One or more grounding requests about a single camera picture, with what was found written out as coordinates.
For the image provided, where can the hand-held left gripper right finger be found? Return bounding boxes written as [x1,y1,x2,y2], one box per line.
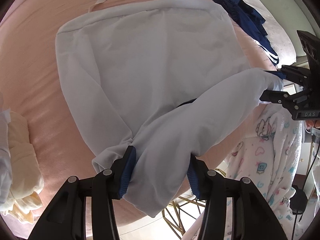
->
[186,155,288,240]

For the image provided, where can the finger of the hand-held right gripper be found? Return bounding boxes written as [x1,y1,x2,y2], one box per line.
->
[269,65,312,87]
[259,89,311,109]

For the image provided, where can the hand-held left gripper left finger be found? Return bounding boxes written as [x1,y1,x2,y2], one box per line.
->
[29,145,137,240]

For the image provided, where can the navy blue shorts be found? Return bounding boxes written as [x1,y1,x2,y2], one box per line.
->
[198,0,279,65]

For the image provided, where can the white shirt with navy trim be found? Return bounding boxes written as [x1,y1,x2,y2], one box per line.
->
[55,0,284,218]

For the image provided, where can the person's right hand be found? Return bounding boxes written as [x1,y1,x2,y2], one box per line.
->
[306,119,320,131]

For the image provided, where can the pale pink textured pillow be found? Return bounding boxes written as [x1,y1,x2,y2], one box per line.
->
[212,0,297,65]

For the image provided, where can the cream folded garment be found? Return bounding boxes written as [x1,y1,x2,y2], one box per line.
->
[4,111,44,224]

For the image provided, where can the white folded garment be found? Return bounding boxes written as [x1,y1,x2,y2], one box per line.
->
[0,110,13,205]

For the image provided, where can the pink round bed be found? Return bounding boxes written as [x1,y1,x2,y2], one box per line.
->
[0,0,275,228]

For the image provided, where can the gold wire frame stool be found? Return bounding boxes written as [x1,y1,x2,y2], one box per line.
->
[161,196,208,233]

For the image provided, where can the black cable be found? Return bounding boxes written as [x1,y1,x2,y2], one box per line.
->
[290,140,320,240]

